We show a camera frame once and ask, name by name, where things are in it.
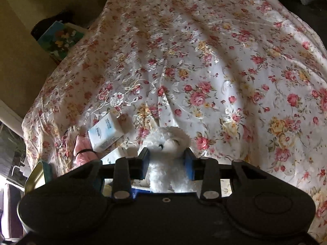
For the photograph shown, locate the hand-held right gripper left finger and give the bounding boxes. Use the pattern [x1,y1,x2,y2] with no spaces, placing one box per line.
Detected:
[60,147,151,205]

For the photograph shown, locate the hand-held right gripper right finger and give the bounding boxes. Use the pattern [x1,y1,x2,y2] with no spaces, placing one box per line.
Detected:
[183,148,269,202]

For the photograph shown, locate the white plush dog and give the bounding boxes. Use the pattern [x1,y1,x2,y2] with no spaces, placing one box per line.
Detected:
[142,126,198,193]

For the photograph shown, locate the white tissue packet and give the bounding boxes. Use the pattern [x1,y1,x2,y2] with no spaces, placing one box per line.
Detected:
[87,111,134,153]

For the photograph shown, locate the teal tin tray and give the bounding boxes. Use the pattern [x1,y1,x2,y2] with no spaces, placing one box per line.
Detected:
[24,159,55,196]

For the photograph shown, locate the floral bedspread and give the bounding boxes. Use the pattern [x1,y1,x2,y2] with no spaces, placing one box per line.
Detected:
[22,0,327,245]

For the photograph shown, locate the white squeeze bottle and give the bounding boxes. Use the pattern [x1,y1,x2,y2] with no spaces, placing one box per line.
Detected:
[11,165,32,178]

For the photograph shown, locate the glass tank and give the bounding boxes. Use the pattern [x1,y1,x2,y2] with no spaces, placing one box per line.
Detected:
[0,130,26,175]

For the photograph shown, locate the flower print box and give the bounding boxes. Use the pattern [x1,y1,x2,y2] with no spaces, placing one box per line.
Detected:
[37,20,86,64]

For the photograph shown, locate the black bag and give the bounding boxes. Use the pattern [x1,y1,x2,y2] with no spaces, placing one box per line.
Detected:
[31,10,75,39]

